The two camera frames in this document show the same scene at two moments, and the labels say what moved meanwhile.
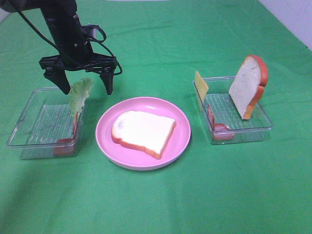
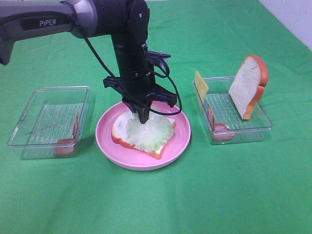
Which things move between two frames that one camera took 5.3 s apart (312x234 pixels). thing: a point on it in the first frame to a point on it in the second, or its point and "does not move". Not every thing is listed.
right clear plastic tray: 225,124 does not move
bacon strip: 221,132 does not move
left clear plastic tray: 47,127 does not move
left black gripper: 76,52 to 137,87
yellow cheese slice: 202,87 does not move
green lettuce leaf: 79,91 to 151,135
